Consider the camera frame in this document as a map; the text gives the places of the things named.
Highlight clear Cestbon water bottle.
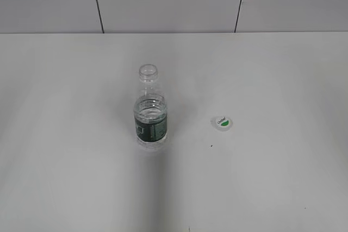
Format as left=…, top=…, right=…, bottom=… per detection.
left=133, top=64, right=167, bottom=152

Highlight white green bottle cap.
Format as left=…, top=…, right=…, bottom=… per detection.
left=210, top=115, right=233, bottom=131

